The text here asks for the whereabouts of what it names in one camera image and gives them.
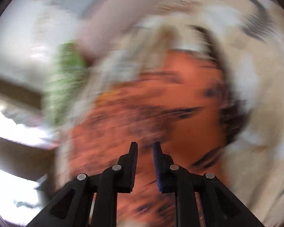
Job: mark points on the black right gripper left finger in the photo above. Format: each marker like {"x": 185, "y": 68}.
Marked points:
{"x": 91, "y": 200}

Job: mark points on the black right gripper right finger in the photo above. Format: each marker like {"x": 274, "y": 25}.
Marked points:
{"x": 200, "y": 200}

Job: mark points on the orange black floral blouse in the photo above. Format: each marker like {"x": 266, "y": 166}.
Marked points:
{"x": 184, "y": 105}

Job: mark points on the stained glass window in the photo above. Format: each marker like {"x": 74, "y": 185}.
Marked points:
{"x": 27, "y": 162}

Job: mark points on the green white checkered pillow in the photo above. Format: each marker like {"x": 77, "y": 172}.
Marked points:
{"x": 65, "y": 79}

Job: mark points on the beige leaf print blanket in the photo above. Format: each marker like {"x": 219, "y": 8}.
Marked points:
{"x": 248, "y": 36}

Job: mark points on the pink quilted bolster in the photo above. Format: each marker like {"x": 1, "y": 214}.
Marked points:
{"x": 108, "y": 19}

